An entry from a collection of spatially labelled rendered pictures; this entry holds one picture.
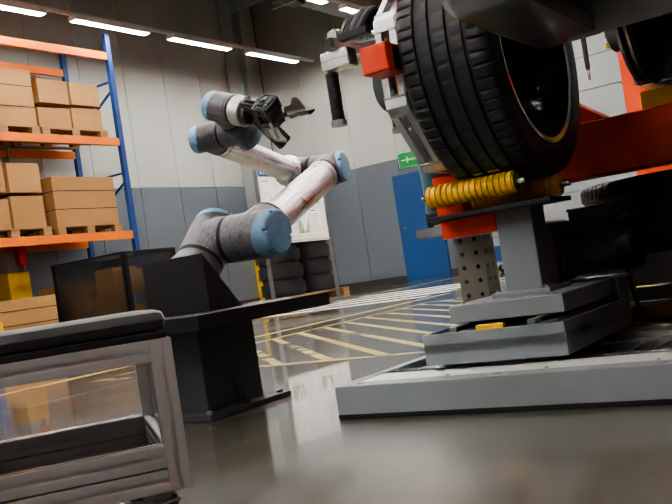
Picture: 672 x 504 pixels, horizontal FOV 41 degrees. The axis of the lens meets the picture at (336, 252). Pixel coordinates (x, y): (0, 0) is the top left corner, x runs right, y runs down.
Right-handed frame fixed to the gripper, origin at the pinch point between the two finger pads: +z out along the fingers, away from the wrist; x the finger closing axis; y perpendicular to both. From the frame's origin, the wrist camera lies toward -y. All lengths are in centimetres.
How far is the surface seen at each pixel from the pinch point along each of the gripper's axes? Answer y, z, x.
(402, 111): 10.1, 36.6, 2.2
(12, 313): -575, -864, 100
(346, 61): 14.7, 13.2, 12.7
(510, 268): -32, 62, -6
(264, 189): -536, -598, 377
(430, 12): 31, 44, 15
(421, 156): -5.2, 37.4, 2.4
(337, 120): 3.1, 12.8, 1.9
